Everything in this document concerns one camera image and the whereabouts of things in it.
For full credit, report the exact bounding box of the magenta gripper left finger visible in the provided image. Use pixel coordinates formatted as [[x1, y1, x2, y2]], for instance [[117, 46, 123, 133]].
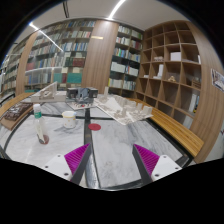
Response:
[[44, 142, 92, 186]]

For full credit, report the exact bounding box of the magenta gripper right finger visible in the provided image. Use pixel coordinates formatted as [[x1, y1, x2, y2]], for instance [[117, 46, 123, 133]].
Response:
[[132, 143, 183, 183]]

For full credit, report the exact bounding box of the clear plastic water bottle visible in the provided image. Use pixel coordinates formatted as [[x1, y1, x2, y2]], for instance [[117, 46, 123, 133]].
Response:
[[33, 104, 49, 144]]

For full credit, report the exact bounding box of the red round coaster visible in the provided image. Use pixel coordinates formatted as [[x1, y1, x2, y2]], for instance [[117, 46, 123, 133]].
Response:
[[88, 123, 101, 131]]

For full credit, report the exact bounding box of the white plastic cup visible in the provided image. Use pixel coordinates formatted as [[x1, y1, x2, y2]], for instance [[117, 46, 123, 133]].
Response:
[[62, 111, 76, 129]]

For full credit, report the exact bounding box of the wooden bench table edge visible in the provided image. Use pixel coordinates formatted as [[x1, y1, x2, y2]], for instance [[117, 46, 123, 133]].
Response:
[[128, 97, 205, 158]]

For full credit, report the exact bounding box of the white city architectural model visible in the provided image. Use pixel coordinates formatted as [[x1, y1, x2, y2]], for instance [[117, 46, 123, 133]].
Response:
[[94, 87, 152, 125]]

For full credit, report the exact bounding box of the dark grey building model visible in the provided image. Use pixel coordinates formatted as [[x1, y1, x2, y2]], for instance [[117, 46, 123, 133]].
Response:
[[67, 87, 98, 110]]

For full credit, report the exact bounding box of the beige cardboard building model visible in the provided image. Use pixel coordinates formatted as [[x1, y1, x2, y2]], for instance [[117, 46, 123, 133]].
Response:
[[31, 82, 67, 103]]

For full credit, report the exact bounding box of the dark brown relief model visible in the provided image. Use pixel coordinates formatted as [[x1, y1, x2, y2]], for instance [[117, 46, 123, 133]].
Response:
[[4, 102, 32, 121]]

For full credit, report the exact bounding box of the wooden cubby shelf unit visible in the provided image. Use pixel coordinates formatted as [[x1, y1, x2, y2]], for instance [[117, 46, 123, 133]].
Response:
[[135, 21, 201, 128]]

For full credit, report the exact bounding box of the open bookshelf with books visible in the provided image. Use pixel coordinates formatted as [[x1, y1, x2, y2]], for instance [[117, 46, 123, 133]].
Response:
[[108, 24, 143, 98]]

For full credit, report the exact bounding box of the glass-front bookcase with books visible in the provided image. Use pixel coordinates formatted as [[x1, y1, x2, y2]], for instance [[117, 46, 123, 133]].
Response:
[[24, 19, 96, 92]]

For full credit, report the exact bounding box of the wall poster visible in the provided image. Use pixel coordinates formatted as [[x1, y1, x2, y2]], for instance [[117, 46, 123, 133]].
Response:
[[211, 69, 224, 93]]

